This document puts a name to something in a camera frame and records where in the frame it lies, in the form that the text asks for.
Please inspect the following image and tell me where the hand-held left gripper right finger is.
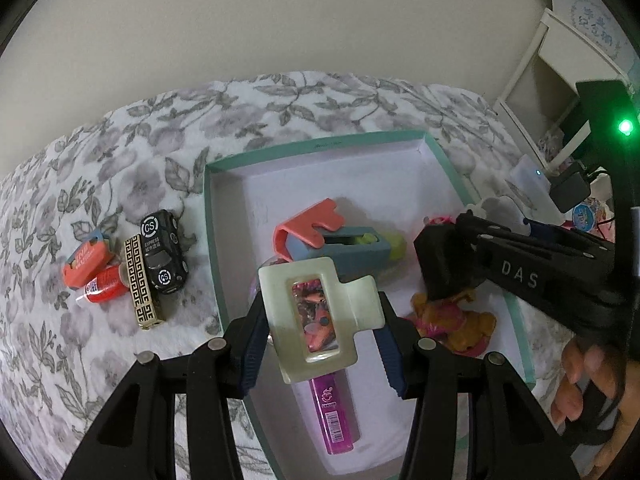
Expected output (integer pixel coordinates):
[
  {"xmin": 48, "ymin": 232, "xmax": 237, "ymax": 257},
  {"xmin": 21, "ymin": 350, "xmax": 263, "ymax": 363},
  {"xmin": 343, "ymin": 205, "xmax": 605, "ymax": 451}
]
[{"xmin": 372, "ymin": 291, "xmax": 581, "ymax": 480}]

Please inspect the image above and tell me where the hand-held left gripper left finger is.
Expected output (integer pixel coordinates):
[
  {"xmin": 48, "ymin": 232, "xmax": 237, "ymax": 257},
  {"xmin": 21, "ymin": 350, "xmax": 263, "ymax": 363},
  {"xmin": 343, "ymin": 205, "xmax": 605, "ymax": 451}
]
[{"xmin": 62, "ymin": 292, "xmax": 272, "ymax": 480}]

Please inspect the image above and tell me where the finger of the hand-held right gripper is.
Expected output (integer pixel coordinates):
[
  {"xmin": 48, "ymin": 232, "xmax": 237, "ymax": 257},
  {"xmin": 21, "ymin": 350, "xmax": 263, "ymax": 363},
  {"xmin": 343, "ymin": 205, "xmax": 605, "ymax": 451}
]
[{"xmin": 456, "ymin": 211, "xmax": 616, "ymax": 260}]

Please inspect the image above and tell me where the small black box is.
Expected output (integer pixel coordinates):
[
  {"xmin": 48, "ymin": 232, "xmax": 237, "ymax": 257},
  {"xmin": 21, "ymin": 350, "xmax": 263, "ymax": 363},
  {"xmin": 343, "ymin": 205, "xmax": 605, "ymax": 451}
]
[{"xmin": 413, "ymin": 221, "xmax": 482, "ymax": 302}]

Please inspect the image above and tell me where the cream rectangular hair clip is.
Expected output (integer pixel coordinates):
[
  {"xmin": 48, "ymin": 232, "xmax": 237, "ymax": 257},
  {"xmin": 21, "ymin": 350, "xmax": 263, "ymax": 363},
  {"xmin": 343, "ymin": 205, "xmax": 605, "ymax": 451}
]
[{"xmin": 258, "ymin": 257, "xmax": 385, "ymax": 386}]

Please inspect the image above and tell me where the orange toy figure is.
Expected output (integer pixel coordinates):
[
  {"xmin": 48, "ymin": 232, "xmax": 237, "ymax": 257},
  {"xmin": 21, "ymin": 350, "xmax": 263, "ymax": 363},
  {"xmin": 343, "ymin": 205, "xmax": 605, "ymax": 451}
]
[{"xmin": 410, "ymin": 289, "xmax": 498, "ymax": 359}]

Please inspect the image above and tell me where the pink lighter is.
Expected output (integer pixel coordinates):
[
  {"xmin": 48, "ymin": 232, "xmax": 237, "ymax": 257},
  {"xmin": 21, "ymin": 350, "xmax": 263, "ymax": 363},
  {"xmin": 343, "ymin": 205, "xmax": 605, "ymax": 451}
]
[{"xmin": 309, "ymin": 369, "xmax": 362, "ymax": 457}]

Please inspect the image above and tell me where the coral and blue hair clip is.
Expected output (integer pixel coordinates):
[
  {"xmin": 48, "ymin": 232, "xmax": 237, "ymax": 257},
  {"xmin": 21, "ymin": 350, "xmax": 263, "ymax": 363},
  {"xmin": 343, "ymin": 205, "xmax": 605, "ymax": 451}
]
[{"xmin": 273, "ymin": 198, "xmax": 407, "ymax": 274}]

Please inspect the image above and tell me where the green-rimmed white cardboard box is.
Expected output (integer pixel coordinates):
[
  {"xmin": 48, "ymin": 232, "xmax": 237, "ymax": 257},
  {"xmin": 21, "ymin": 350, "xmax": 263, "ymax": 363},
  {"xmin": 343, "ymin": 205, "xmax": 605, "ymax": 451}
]
[{"xmin": 204, "ymin": 131, "xmax": 537, "ymax": 477}]

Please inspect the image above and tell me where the person's right hand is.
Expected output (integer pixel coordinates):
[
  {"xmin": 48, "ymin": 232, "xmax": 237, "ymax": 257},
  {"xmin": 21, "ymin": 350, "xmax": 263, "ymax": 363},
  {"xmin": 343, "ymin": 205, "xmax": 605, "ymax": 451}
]
[{"xmin": 549, "ymin": 334, "xmax": 640, "ymax": 461}]

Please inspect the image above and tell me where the white fluffy object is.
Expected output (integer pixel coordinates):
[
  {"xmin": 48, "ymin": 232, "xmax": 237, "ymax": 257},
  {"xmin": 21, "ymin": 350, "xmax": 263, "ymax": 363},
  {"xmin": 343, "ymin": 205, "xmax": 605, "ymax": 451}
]
[{"xmin": 464, "ymin": 194, "xmax": 532, "ymax": 235}]

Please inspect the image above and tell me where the white power bank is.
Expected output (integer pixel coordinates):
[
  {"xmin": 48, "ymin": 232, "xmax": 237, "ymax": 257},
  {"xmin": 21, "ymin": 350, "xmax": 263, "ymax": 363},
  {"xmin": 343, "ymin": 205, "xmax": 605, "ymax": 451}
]
[{"xmin": 509, "ymin": 154, "xmax": 552, "ymax": 211}]

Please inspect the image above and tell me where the black power adapter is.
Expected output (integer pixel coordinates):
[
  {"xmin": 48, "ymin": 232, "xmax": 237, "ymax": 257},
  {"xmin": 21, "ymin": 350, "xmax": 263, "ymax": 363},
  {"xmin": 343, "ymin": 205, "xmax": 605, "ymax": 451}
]
[{"xmin": 549, "ymin": 161, "xmax": 592, "ymax": 214}]

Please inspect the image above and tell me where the round colourful tin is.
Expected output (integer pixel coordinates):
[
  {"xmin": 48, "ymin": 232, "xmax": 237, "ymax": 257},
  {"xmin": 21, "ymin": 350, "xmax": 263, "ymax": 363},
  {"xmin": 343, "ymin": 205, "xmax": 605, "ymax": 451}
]
[{"xmin": 571, "ymin": 199, "xmax": 610, "ymax": 232}]

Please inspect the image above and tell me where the gold black patterned lighter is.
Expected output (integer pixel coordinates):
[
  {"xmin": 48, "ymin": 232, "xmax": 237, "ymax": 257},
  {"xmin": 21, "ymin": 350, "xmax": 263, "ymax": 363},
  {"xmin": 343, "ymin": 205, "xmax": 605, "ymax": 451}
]
[{"xmin": 123, "ymin": 233, "xmax": 167, "ymax": 331}]

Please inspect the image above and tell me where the black toy car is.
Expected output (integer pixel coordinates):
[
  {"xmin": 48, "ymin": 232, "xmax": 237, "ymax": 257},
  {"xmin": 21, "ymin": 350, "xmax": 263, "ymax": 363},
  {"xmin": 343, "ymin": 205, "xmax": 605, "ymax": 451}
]
[{"xmin": 139, "ymin": 208, "xmax": 191, "ymax": 296}]

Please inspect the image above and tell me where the small red bottle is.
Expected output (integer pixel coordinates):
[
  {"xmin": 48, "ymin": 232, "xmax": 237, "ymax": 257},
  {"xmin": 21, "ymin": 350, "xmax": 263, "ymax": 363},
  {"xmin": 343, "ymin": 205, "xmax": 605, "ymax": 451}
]
[{"xmin": 75, "ymin": 265, "xmax": 129, "ymax": 307}]

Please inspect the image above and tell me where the white wooden furniture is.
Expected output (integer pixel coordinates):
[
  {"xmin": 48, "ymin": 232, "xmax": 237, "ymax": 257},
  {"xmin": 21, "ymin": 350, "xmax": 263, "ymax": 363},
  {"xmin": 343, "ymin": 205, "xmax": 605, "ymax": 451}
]
[{"xmin": 492, "ymin": 7, "xmax": 637, "ymax": 173}]

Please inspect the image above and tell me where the floral printed blanket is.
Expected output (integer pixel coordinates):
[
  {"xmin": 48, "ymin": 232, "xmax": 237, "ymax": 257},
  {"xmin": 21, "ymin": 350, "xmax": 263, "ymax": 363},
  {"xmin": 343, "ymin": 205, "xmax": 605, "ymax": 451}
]
[{"xmin": 0, "ymin": 72, "xmax": 548, "ymax": 480}]

